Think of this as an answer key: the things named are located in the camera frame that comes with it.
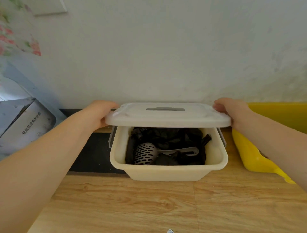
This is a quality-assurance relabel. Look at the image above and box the person's left hand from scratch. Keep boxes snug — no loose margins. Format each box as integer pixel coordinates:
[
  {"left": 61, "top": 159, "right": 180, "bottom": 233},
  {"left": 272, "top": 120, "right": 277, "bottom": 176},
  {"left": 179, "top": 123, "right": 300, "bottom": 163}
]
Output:
[{"left": 81, "top": 100, "right": 120, "bottom": 131}]

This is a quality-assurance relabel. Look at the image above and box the person's right hand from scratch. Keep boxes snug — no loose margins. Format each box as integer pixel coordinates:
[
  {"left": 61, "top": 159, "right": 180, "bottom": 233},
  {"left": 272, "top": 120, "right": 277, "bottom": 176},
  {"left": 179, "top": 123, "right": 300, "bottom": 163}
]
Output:
[{"left": 212, "top": 98, "right": 252, "bottom": 131}]

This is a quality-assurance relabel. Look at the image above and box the yellow litter box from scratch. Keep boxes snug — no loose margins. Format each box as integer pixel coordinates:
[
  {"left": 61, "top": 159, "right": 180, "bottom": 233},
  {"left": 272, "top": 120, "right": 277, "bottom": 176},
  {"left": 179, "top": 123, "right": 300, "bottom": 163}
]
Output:
[{"left": 231, "top": 102, "right": 307, "bottom": 185}]

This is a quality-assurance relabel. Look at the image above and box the grey slotted litter scoop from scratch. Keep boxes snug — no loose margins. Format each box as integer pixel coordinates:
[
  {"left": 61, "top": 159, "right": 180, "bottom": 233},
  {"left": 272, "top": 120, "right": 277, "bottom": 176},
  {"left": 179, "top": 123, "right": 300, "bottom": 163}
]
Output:
[{"left": 134, "top": 142, "right": 200, "bottom": 165}]

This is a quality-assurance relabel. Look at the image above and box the translucent white bin lid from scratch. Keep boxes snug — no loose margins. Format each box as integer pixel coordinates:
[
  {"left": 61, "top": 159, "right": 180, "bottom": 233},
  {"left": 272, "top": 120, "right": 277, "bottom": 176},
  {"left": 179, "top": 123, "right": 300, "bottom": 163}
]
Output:
[{"left": 105, "top": 102, "right": 232, "bottom": 128}]

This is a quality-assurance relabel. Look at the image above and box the person's left forearm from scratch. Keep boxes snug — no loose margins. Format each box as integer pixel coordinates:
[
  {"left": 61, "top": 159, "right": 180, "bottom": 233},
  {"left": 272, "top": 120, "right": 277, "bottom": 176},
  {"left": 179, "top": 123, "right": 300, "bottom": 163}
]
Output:
[{"left": 0, "top": 111, "right": 96, "bottom": 233}]

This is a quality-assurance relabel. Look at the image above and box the person's right forearm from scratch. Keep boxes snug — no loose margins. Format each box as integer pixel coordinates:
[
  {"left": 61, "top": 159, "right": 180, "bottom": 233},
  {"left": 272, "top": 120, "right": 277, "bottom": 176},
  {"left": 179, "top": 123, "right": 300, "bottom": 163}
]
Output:
[{"left": 236, "top": 111, "right": 307, "bottom": 192}]

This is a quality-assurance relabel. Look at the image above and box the black floor mat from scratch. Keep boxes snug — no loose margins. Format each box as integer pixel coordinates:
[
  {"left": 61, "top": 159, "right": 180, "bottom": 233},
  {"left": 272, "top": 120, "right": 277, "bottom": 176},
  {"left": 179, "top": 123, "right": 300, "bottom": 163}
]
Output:
[{"left": 68, "top": 132, "right": 126, "bottom": 174}]

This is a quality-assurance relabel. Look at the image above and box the cream plastic storage bin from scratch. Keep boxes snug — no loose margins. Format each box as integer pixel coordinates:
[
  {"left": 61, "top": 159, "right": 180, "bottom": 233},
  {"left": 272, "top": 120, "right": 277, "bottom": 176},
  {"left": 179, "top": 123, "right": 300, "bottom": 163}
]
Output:
[{"left": 108, "top": 125, "right": 229, "bottom": 182}]

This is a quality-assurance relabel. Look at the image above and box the dark grey skirting board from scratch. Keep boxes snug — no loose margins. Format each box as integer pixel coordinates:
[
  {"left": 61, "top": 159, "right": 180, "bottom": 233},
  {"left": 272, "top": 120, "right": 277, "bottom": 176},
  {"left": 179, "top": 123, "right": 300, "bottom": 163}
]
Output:
[{"left": 59, "top": 108, "right": 83, "bottom": 118}]

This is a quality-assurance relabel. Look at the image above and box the pile of black plastic bags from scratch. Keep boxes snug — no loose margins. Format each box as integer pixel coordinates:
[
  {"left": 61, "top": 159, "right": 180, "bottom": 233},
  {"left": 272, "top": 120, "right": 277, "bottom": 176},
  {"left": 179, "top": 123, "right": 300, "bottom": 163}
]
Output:
[{"left": 125, "top": 126, "right": 212, "bottom": 166}]

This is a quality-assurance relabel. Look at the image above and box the grey blue plastic stool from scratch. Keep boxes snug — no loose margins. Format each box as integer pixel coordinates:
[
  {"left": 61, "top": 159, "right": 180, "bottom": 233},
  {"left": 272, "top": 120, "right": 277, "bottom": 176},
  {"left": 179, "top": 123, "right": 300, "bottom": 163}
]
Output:
[{"left": 0, "top": 76, "right": 57, "bottom": 157}]

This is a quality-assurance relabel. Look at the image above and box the floral cloth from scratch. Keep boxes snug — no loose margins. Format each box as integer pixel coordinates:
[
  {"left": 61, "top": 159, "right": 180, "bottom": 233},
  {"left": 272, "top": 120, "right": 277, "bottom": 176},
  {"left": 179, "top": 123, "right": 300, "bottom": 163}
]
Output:
[{"left": 0, "top": 0, "right": 42, "bottom": 72}]

